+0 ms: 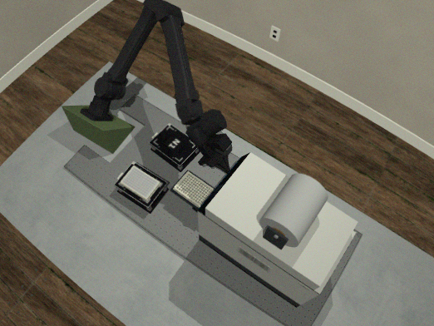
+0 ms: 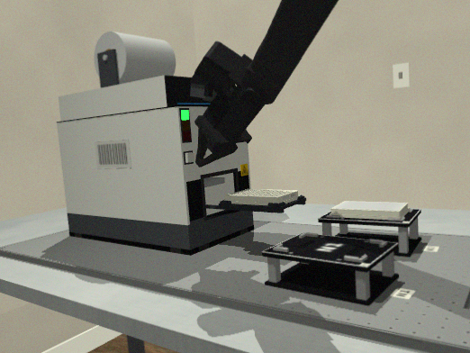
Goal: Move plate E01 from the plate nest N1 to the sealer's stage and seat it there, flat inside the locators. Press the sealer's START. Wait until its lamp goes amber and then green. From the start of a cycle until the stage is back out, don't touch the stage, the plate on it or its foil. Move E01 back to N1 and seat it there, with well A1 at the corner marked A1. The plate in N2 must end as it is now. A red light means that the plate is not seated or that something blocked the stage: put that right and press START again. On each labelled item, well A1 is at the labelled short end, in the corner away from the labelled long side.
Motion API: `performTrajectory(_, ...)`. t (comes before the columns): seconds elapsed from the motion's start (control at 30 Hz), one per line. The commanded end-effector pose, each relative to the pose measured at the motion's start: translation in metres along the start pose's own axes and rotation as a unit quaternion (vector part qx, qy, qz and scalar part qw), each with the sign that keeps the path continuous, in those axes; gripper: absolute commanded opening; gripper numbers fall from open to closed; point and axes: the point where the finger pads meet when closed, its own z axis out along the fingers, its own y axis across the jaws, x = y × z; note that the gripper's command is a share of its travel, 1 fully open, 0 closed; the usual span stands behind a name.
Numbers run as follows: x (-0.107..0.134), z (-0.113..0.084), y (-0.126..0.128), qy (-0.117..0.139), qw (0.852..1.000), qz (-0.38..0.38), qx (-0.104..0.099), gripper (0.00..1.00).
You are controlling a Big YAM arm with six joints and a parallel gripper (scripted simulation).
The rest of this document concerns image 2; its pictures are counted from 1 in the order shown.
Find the white label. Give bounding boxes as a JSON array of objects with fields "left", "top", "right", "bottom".
[
  {"left": 390, "top": 288, "right": 415, "bottom": 299},
  {"left": 423, "top": 246, "right": 438, "bottom": 252}
]

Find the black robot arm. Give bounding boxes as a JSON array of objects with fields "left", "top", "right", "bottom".
[{"left": 190, "top": 0, "right": 338, "bottom": 129}]

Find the white multi-well plate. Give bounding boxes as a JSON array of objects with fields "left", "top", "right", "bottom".
[{"left": 330, "top": 201, "right": 410, "bottom": 220}]

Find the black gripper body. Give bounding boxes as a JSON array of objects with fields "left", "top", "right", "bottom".
[{"left": 194, "top": 97, "right": 256, "bottom": 154}]

